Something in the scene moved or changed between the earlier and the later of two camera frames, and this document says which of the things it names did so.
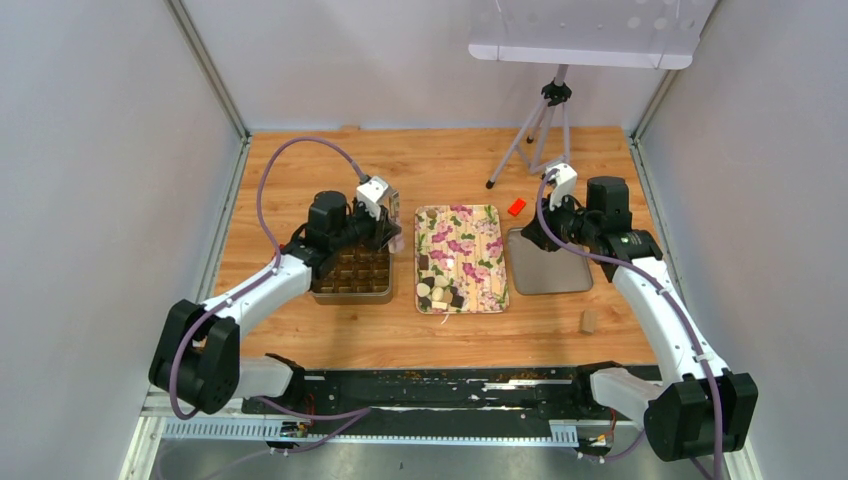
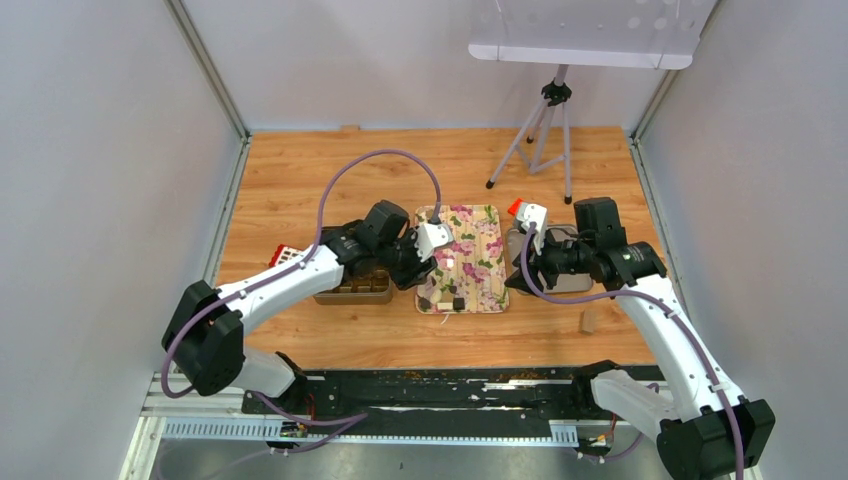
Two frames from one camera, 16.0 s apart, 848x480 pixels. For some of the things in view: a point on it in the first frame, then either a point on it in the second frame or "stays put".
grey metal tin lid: x=540 y=271 stays put
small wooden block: x=588 y=321 stays put
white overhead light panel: x=617 y=34 stays put
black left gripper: x=382 y=230 to x=418 y=269
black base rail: x=553 y=394 stays put
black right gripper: x=536 y=232 to x=540 y=263
